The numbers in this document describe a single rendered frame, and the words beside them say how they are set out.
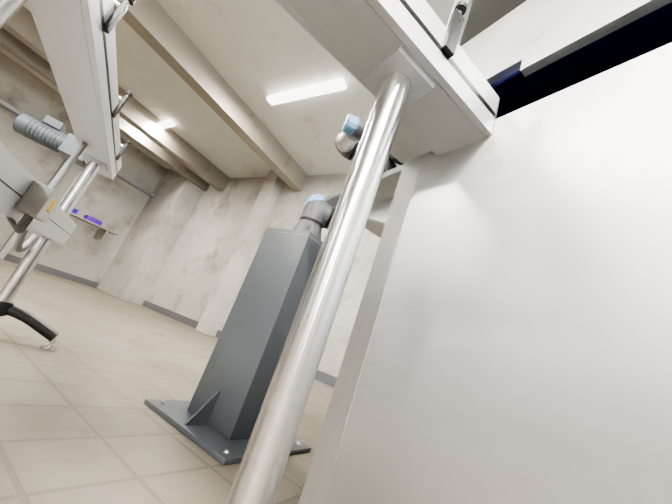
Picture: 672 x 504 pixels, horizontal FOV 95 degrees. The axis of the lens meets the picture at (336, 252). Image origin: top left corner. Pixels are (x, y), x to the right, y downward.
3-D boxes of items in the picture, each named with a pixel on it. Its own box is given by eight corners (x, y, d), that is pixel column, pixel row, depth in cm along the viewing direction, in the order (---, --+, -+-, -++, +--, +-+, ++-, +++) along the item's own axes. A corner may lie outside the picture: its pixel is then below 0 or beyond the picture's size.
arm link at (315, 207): (297, 221, 147) (306, 197, 151) (322, 232, 149) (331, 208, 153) (301, 213, 136) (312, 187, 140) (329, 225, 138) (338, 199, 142)
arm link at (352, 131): (336, 130, 165) (353, 105, 117) (354, 140, 167) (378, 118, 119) (327, 151, 166) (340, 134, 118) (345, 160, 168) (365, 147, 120)
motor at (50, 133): (82, 161, 150) (97, 139, 154) (7, 125, 136) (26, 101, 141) (85, 169, 160) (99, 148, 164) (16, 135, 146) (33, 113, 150)
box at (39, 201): (36, 216, 84) (55, 189, 87) (13, 207, 82) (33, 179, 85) (45, 223, 94) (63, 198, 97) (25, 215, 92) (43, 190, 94)
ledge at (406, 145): (450, 143, 66) (451, 135, 66) (410, 102, 59) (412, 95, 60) (401, 163, 77) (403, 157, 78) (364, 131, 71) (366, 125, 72)
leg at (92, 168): (3, 320, 123) (106, 164, 146) (-27, 313, 119) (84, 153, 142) (10, 318, 131) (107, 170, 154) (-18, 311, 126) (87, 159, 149)
